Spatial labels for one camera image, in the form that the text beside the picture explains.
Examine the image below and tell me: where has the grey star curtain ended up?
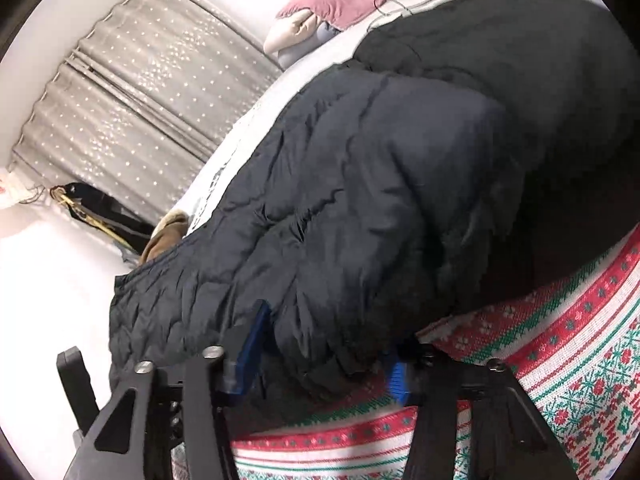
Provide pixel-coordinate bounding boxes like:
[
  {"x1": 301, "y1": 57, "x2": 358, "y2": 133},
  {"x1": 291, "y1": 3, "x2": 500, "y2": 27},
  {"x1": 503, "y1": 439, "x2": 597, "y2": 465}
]
[{"x1": 11, "y1": 0, "x2": 281, "y2": 223}]

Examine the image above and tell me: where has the pink pillow far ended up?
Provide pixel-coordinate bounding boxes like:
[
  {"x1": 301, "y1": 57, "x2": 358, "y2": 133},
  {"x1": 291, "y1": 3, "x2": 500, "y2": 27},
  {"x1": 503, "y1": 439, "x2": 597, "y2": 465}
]
[{"x1": 277, "y1": 0, "x2": 386, "y2": 30}]

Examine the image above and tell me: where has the patterned knit blanket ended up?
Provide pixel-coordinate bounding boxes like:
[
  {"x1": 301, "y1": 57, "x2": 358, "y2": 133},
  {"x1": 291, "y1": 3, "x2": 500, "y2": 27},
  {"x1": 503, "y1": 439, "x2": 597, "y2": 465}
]
[{"x1": 232, "y1": 232, "x2": 639, "y2": 479}]

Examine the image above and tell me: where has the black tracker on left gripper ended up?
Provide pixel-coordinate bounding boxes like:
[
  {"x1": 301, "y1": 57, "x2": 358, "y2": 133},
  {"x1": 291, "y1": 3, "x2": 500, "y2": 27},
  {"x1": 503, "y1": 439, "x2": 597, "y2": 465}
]
[{"x1": 56, "y1": 347, "x2": 100, "y2": 436}]

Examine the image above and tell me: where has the beige pillow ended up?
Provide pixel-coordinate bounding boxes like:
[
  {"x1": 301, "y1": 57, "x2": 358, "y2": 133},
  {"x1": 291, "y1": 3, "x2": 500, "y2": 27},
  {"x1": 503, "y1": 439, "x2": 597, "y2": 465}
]
[{"x1": 262, "y1": 9, "x2": 322, "y2": 55}]

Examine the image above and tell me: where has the black charging cable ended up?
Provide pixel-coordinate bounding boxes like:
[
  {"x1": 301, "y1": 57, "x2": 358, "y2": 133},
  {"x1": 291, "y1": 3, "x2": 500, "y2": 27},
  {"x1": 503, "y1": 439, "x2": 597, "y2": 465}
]
[{"x1": 366, "y1": 0, "x2": 417, "y2": 32}]

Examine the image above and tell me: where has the black quilted puffer jacket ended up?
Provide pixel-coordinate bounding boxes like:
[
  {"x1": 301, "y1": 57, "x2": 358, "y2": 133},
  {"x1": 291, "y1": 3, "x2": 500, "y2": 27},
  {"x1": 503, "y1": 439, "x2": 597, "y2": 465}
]
[{"x1": 110, "y1": 0, "x2": 639, "y2": 425}]

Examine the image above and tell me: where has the lavender grey pillow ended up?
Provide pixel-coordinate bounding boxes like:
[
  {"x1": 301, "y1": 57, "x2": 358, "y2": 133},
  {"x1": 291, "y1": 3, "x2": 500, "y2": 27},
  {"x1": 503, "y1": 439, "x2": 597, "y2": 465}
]
[{"x1": 277, "y1": 22, "x2": 340, "y2": 70}]

